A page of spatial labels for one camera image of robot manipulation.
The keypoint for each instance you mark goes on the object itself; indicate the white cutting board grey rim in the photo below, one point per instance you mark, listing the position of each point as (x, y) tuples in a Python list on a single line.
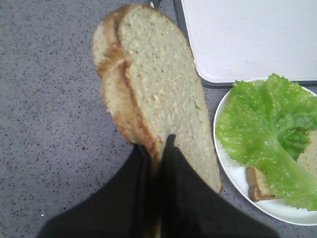
[(250, 39)]

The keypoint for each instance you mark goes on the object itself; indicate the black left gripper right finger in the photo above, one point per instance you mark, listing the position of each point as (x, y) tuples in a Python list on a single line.
[(190, 209)]

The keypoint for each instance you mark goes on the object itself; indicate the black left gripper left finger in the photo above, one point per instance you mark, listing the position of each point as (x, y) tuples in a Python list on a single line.
[(117, 210)]

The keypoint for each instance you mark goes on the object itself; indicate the bread slice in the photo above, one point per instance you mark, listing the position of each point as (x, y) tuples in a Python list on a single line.
[(258, 187), (151, 88)]

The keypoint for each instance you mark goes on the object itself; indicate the green lettuce leaf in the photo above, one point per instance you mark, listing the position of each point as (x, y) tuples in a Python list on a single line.
[(266, 124)]

